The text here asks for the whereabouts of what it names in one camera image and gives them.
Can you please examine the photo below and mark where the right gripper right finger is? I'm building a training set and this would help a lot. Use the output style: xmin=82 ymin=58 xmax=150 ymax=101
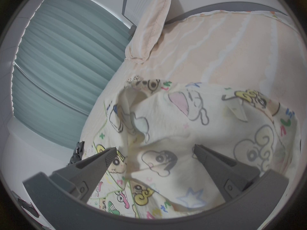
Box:
xmin=193 ymin=144 xmax=261 ymax=199

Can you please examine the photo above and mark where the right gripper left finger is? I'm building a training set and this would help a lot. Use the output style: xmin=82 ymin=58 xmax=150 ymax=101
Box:
xmin=49 ymin=147 xmax=117 ymax=201

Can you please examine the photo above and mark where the white printed pyjama top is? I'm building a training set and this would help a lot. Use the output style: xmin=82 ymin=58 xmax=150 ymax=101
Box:
xmin=80 ymin=79 xmax=302 ymax=219

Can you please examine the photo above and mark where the bed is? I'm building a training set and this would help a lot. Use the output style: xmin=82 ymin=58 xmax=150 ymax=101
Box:
xmin=79 ymin=0 xmax=307 ymax=201

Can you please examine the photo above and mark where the black garment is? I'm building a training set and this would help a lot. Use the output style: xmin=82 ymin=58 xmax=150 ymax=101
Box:
xmin=69 ymin=141 xmax=85 ymax=165

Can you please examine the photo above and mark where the blue-green curtain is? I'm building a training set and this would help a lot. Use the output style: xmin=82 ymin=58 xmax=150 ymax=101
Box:
xmin=14 ymin=0 xmax=135 ymax=81
xmin=11 ymin=63 xmax=107 ymax=151

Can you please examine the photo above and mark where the pink striped pillow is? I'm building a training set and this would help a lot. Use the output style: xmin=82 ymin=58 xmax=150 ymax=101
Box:
xmin=124 ymin=0 xmax=172 ymax=64

